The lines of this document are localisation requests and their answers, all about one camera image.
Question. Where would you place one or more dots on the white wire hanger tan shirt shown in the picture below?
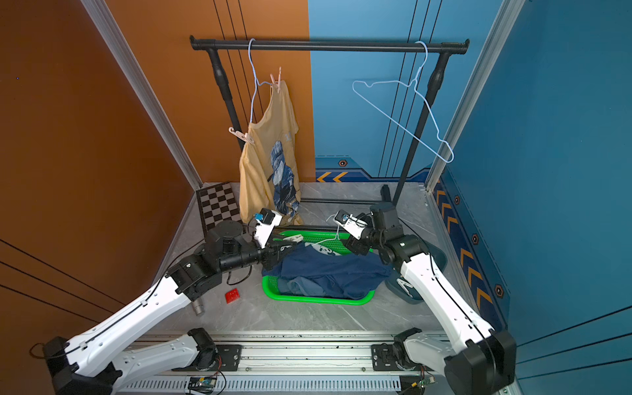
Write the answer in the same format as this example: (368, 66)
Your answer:
(257, 84)

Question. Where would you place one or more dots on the red toy block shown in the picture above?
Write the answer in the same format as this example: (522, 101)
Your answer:
(232, 296)

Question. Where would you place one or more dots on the aluminium corner post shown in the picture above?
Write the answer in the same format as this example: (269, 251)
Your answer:
(495, 41)
(105, 23)

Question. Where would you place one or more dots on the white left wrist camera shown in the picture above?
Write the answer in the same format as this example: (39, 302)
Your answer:
(266, 221)

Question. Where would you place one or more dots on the white clothespin navy shirt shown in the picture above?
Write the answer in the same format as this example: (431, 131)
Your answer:
(296, 239)
(407, 287)

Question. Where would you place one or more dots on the aluminium corner post left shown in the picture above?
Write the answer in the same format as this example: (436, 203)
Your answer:
(105, 23)

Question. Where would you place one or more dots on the white clothespin front navy shirt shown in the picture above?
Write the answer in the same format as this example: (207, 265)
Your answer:
(296, 239)

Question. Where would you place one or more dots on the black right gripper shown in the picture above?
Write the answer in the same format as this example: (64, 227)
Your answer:
(355, 245)

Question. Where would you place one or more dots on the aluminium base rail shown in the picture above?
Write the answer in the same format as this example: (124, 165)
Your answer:
(301, 362)

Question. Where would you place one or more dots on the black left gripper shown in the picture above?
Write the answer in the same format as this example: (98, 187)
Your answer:
(271, 253)

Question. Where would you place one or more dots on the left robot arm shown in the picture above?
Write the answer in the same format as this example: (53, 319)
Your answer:
(99, 360)

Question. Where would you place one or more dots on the green circuit board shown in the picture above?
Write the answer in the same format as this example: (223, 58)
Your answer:
(202, 385)

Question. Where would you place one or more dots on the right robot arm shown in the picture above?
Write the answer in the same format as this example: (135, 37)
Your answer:
(476, 358)

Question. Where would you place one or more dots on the pink clothespin front tan shirt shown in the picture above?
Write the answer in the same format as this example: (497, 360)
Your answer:
(244, 137)

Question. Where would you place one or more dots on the teal plastic bin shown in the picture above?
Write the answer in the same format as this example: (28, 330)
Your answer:
(421, 273)

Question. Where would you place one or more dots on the pink clothespin rear tan shirt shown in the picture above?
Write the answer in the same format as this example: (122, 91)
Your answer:
(276, 80)

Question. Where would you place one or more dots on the black clothes rack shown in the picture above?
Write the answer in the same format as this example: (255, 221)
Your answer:
(377, 109)

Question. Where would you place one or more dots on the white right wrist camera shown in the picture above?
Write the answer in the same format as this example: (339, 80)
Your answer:
(352, 225)

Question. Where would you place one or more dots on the checkered chess board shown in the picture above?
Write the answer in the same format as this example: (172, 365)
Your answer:
(217, 203)

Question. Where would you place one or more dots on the aluminium corner post right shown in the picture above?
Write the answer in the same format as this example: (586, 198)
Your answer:
(495, 41)

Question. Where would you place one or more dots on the navy printed t-shirt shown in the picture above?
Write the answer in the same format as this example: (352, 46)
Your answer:
(310, 272)

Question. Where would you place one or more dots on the pink clothespin tan shirt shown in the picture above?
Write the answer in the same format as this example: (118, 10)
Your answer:
(244, 137)
(276, 80)

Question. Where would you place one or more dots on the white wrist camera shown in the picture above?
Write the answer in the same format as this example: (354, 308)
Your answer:
(266, 221)
(352, 225)

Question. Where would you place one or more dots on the tan yellow t-shirt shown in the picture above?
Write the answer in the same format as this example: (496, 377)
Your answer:
(268, 169)

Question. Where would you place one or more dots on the silver metal cylinder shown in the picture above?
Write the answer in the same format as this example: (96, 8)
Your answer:
(198, 307)

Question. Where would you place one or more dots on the white wire hanger navy shirt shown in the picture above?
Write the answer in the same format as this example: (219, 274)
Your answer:
(332, 242)

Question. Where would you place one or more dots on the green plastic basket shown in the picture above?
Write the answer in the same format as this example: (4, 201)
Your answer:
(270, 283)

